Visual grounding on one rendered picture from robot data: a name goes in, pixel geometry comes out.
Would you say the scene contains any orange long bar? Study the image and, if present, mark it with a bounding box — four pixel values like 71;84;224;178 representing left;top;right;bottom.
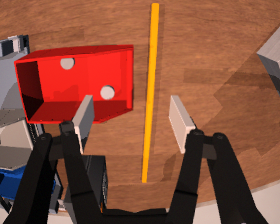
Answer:
142;3;159;182

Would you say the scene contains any blue open bin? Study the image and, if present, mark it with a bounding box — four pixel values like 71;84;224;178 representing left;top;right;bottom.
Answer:
0;165;26;200

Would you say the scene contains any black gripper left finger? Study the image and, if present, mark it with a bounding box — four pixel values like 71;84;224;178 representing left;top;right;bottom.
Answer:
3;95;106;224

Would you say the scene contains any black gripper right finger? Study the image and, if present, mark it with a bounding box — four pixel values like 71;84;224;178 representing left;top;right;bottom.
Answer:
165;95;269;224

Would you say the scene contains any red bin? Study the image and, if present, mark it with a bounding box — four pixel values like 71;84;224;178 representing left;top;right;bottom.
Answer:
14;45;134;124

